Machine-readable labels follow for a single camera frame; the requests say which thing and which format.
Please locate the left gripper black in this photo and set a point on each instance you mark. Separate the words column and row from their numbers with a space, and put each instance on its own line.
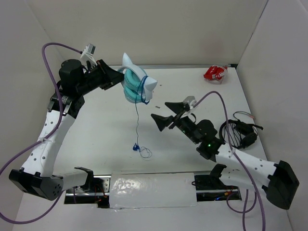
column 109, row 76

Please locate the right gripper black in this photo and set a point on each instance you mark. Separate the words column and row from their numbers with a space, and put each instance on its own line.
column 162, row 121

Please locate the teal white cat-ear headphones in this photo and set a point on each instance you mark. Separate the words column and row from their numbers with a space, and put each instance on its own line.
column 137, row 85

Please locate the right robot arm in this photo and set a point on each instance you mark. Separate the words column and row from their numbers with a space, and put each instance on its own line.
column 276, row 181

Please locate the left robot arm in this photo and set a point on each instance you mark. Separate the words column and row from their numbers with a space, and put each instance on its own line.
column 36, row 176

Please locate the red crumpled wrapper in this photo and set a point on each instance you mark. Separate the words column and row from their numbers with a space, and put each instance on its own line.
column 216, row 74

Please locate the white taped front panel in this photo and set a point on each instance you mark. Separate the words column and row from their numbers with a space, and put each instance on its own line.
column 152, row 190

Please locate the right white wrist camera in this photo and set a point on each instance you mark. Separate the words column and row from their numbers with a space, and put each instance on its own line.
column 189, row 104

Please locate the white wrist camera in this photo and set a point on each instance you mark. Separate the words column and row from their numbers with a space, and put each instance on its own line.
column 88, row 53
column 189, row 104

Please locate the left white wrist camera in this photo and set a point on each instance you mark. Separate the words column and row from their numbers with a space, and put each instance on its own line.
column 88, row 53

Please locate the aluminium frame rail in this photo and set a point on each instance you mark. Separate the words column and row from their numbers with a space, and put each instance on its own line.
column 179, row 66

